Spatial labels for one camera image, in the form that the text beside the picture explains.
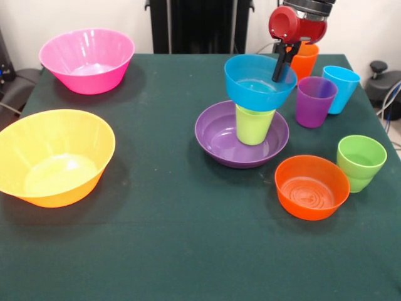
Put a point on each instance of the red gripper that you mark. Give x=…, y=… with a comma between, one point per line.
x=297, y=28

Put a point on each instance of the small blue bowl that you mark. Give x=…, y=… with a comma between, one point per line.
x=250, y=100

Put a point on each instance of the lime yellow cup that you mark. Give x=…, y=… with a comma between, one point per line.
x=253, y=131

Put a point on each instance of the purple bowl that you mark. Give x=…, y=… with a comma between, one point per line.
x=219, y=147

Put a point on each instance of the black computer tower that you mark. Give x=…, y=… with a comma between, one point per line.
x=4, y=62

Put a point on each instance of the orange cup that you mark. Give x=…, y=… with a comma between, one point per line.
x=308, y=62

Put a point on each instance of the purple cup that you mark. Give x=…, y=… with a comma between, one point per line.
x=313, y=113

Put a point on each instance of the blue cup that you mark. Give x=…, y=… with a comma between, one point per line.
x=343, y=91

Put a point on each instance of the black equipment with knob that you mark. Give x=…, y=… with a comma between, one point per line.
x=383, y=84

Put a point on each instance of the green cup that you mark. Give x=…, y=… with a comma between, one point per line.
x=361, y=150
x=360, y=185

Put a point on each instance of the small orange bowl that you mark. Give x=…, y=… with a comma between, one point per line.
x=310, y=211

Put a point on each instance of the dark green tablecloth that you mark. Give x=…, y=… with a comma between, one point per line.
x=219, y=251

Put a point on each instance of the large pink bowl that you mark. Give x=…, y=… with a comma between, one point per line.
x=62, y=53

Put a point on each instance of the large orange yellow bowl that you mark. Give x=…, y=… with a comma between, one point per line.
x=47, y=135

